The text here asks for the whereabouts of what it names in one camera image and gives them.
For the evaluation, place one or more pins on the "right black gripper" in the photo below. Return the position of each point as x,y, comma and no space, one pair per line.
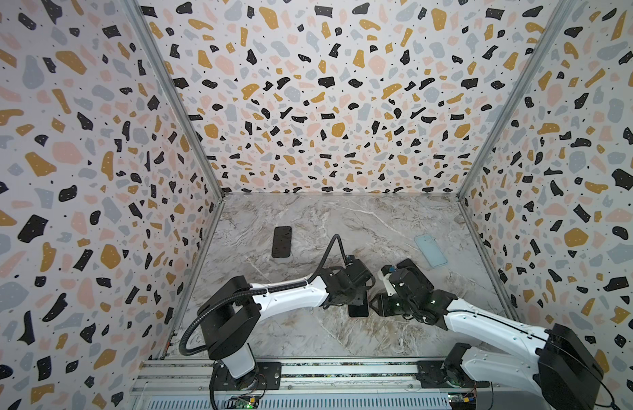
386,300

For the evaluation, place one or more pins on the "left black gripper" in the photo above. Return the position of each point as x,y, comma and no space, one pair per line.
360,296

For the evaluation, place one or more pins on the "light blue phone case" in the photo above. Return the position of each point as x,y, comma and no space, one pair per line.
431,251

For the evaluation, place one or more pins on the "black phone case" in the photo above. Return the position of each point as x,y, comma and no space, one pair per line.
282,242

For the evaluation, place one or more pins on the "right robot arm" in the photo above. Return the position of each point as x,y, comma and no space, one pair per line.
551,363

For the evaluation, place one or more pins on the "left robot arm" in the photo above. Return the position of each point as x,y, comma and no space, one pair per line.
228,318

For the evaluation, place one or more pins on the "right circuit board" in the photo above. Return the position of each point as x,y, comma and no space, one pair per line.
462,402

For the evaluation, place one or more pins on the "left green circuit board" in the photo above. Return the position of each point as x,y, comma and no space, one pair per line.
242,402

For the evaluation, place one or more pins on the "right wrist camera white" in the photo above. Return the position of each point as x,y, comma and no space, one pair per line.
384,276

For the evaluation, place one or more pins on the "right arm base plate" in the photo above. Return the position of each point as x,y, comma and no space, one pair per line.
437,374

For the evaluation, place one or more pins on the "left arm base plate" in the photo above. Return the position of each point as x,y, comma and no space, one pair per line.
266,376

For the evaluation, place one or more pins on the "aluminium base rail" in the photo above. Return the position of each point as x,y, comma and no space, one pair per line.
371,383

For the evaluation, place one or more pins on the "right corner aluminium post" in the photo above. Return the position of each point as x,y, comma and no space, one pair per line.
559,16

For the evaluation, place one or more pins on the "corner aluminium post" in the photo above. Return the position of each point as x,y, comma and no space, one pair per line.
559,16
134,14

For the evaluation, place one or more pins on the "left corner aluminium post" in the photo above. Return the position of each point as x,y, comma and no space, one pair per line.
134,14

